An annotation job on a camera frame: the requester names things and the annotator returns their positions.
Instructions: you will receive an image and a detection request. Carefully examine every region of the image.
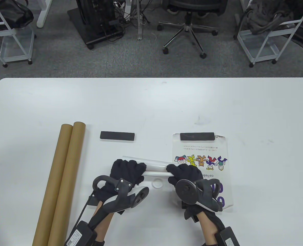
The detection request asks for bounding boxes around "person's left hand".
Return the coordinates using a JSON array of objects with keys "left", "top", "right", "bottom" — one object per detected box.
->
[{"left": 95, "top": 159, "right": 147, "bottom": 204}]

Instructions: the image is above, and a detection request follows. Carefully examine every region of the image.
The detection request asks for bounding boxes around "person's right hand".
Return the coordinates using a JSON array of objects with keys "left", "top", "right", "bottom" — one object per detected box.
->
[{"left": 166, "top": 163, "right": 225, "bottom": 231}]

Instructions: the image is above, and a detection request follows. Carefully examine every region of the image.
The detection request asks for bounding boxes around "colourful cartoon faces poster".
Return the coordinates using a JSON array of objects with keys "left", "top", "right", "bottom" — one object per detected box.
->
[{"left": 123, "top": 155, "right": 174, "bottom": 178}]

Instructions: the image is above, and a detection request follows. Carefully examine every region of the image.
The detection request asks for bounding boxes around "white cartoon figures poster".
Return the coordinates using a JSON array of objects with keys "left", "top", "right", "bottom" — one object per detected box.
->
[{"left": 172, "top": 133, "right": 234, "bottom": 210}]

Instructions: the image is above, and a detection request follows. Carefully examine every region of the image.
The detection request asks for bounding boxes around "brown cardboard mailing tube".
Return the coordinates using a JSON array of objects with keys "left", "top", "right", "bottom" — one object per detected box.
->
[
  {"left": 47, "top": 122, "right": 86, "bottom": 246},
  {"left": 32, "top": 124, "right": 73, "bottom": 246}
]

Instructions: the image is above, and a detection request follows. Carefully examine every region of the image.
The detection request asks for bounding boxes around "person's right forearm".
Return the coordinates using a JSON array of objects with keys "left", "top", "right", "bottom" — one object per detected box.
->
[{"left": 198, "top": 211, "right": 217, "bottom": 241}]

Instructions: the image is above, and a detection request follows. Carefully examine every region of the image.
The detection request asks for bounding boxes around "white desk leg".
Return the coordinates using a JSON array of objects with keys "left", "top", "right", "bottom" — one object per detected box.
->
[
  {"left": 36, "top": 0, "right": 53, "bottom": 28},
  {"left": 137, "top": 0, "right": 145, "bottom": 40}
]

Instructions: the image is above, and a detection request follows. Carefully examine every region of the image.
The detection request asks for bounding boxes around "white wheeled cart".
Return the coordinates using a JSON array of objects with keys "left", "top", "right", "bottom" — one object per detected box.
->
[
  {"left": 235, "top": 0, "right": 303, "bottom": 67},
  {"left": 0, "top": 0, "right": 37, "bottom": 67}
]

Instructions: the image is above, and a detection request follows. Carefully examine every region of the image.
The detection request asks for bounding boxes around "black wheeled equipment stand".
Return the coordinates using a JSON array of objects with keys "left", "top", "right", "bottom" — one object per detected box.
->
[{"left": 67, "top": 0, "right": 125, "bottom": 49}]

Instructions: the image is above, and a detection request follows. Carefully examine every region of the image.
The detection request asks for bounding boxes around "black office chair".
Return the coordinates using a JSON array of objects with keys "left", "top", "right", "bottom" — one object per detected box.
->
[{"left": 158, "top": 0, "right": 228, "bottom": 59}]

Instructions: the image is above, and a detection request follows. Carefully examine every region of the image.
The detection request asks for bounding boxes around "grey backpack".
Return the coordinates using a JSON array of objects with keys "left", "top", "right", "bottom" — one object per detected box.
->
[{"left": 245, "top": 0, "right": 295, "bottom": 35}]

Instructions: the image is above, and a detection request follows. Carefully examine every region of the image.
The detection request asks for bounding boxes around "black bag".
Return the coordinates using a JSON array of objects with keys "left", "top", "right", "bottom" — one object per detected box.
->
[{"left": 0, "top": 0, "right": 34, "bottom": 32}]

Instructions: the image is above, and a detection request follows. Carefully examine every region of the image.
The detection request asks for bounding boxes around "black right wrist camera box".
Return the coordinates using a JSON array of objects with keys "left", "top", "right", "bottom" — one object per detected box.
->
[{"left": 214, "top": 226, "right": 240, "bottom": 246}]

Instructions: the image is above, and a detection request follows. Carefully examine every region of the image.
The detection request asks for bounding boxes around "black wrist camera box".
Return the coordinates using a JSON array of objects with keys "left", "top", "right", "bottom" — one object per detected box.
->
[
  {"left": 214, "top": 226, "right": 240, "bottom": 246},
  {"left": 64, "top": 221, "right": 98, "bottom": 246}
]

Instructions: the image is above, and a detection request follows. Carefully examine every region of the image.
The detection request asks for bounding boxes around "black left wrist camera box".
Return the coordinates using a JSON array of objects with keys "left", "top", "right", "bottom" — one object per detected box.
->
[{"left": 64, "top": 221, "right": 98, "bottom": 246}]

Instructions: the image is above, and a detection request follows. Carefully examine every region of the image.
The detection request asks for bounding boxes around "black cable bundle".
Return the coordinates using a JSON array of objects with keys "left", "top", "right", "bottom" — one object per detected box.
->
[{"left": 113, "top": 0, "right": 152, "bottom": 26}]

